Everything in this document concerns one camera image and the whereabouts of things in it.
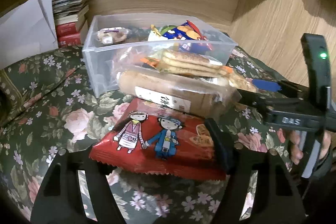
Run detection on gold snack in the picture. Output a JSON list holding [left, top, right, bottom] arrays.
[[147, 24, 166, 42]]

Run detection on green jelly cup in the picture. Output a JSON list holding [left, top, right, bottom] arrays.
[[159, 24, 177, 36]]

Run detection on person's right hand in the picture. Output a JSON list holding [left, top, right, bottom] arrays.
[[287, 129, 333, 166]]

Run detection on golden pastry packet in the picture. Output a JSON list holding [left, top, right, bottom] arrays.
[[225, 72, 258, 93]]

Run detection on biscuit packet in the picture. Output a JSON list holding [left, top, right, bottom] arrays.
[[140, 50, 234, 77]]

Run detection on red cartoon snack packet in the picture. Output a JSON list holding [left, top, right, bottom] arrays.
[[89, 98, 226, 180]]

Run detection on floral dark green tablecloth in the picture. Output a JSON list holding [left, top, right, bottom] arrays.
[[0, 44, 297, 224]]

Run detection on purple cracker packet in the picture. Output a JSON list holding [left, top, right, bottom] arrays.
[[96, 27, 131, 46]]

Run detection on blue snack bag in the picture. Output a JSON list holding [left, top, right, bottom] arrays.
[[163, 20, 213, 54]]

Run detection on white folded papers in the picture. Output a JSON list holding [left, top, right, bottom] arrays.
[[0, 0, 58, 69]]

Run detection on stack of books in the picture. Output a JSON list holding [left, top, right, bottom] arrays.
[[51, 0, 91, 48]]

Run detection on clear plastic storage box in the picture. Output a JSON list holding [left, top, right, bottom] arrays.
[[83, 13, 237, 97]]

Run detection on long bread roll packet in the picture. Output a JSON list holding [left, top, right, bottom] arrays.
[[116, 68, 241, 118]]

